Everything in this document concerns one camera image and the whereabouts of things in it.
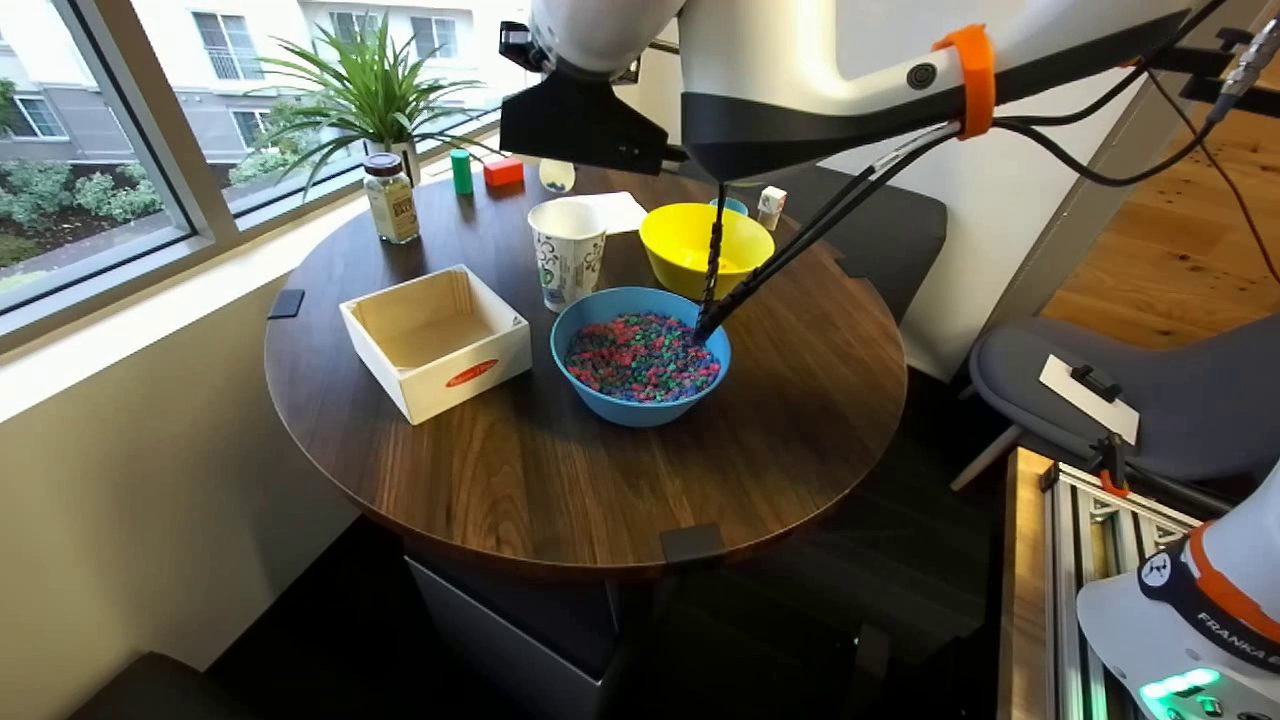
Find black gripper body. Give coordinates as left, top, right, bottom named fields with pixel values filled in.
left=565, top=66, right=680, bottom=177

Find printed paper cup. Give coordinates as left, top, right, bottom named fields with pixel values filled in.
left=529, top=196, right=614, bottom=315

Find yellow bowl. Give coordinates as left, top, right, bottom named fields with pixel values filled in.
left=637, top=201, right=782, bottom=304

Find blue bowl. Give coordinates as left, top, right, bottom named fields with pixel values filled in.
left=547, top=286, right=738, bottom=431

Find red block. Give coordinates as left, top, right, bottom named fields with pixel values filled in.
left=479, top=157, right=529, bottom=196

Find white paper napkin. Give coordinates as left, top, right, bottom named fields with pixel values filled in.
left=571, top=187, right=652, bottom=241

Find white plant pot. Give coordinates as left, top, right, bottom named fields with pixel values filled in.
left=382, top=136, right=423, bottom=187

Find small white printed cube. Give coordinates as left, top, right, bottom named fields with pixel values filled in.
left=752, top=181, right=794, bottom=233

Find green potted plant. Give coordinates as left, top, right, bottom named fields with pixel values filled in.
left=253, top=16, right=471, bottom=194

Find white wooden box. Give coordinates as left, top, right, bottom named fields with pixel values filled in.
left=336, top=259, right=536, bottom=427

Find colourful beads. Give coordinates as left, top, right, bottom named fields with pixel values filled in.
left=565, top=312, right=725, bottom=408

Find dark grey sofa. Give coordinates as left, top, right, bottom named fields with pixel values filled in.
left=765, top=163, right=953, bottom=323

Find white card with black clip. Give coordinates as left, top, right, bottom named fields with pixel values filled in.
left=1038, top=354, right=1148, bottom=449

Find grey chair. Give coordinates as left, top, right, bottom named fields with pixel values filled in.
left=953, top=312, right=1280, bottom=498

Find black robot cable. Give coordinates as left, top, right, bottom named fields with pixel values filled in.
left=690, top=0, right=1280, bottom=349

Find orange cable clamp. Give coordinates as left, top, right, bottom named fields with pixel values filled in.
left=931, top=19, right=1000, bottom=145

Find grey window frame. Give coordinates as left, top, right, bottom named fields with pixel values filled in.
left=0, top=0, right=580, bottom=354

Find grey table pedestal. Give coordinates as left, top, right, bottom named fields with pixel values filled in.
left=403, top=551, right=632, bottom=720

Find aluminium frame stand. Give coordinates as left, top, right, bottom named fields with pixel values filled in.
left=995, top=445, right=1205, bottom=720

